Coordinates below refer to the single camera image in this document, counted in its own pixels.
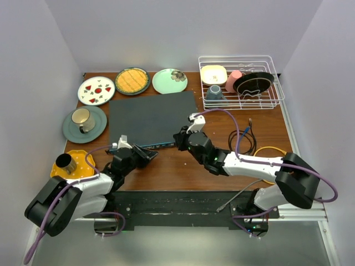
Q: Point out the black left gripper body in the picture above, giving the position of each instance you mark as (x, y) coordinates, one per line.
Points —
(136, 160)

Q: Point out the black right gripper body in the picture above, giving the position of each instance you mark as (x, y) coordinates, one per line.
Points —
(184, 144)

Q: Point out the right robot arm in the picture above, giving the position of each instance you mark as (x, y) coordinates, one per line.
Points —
(294, 181)

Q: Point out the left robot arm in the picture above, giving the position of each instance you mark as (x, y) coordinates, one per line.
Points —
(60, 201)

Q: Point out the yellow scalloped plate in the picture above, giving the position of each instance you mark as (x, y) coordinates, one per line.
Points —
(83, 169)

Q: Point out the grey blue mug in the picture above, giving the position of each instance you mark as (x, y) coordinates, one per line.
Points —
(214, 92)

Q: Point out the grey green saucer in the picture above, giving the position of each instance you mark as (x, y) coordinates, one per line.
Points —
(71, 130)

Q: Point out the dark bronze mug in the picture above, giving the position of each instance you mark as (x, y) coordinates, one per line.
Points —
(66, 162)

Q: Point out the cream ceramic mug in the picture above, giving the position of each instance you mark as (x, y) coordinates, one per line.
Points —
(84, 120)

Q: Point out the pink cup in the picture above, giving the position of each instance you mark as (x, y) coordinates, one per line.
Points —
(234, 75)

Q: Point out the cream square bowl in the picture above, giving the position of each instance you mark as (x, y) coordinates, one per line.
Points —
(213, 75)

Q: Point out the mint green flower plate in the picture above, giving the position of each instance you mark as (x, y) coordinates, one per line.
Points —
(169, 81)

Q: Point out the yellow woven pattern plate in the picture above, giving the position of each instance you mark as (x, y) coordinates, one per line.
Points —
(132, 81)

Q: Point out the white strawberry pattern plate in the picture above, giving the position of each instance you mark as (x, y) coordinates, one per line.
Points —
(96, 91)

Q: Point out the black round plate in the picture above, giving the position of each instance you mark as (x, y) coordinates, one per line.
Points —
(253, 83)

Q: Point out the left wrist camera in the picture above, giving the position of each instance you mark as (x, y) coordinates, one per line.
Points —
(121, 143)

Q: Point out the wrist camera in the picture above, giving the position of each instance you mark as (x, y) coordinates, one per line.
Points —
(121, 143)
(197, 122)

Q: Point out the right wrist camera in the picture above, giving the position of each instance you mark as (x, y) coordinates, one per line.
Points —
(197, 122)

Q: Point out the black network switch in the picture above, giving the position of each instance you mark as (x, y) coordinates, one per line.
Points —
(150, 121)

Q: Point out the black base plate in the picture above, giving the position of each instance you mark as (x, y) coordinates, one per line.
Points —
(178, 208)

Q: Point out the white wire dish rack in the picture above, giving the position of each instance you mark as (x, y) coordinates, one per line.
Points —
(245, 64)

